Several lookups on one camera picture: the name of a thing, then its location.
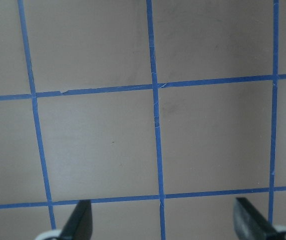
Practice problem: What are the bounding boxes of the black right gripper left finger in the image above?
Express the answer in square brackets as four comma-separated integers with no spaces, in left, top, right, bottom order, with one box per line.
[59,200,93,240]

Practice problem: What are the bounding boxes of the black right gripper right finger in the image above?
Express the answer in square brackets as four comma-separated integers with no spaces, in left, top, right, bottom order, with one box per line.
[233,197,279,240]

